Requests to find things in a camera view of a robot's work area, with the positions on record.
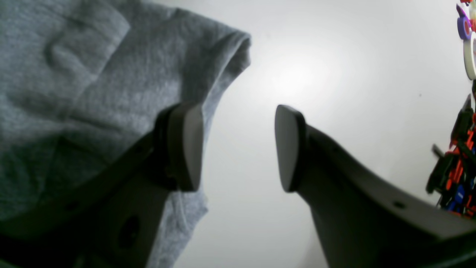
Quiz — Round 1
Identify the colourful toy pile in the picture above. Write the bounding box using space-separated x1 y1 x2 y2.
426 0 476 218

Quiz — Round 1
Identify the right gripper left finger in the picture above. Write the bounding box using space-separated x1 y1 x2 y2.
1 102 204 268

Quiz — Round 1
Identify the grey T-shirt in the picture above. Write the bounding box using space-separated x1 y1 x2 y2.
1 0 251 268

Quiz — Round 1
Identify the white tape roll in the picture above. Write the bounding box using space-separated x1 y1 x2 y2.
463 32 476 81

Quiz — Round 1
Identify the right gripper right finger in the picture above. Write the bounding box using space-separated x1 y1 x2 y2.
275 105 475 268

